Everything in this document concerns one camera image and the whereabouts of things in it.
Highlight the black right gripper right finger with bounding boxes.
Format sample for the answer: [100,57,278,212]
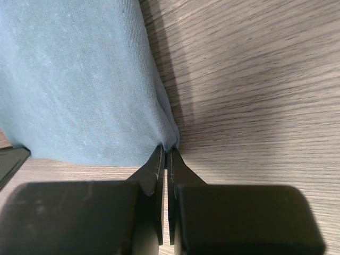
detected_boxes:
[167,149,326,254]

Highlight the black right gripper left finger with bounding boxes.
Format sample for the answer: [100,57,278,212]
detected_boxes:
[1,146,165,254]

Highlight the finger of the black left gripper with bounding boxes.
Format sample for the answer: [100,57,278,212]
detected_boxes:
[0,147,31,190]

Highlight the blue-grey t-shirt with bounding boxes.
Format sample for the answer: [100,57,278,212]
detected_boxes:
[1,1,180,167]

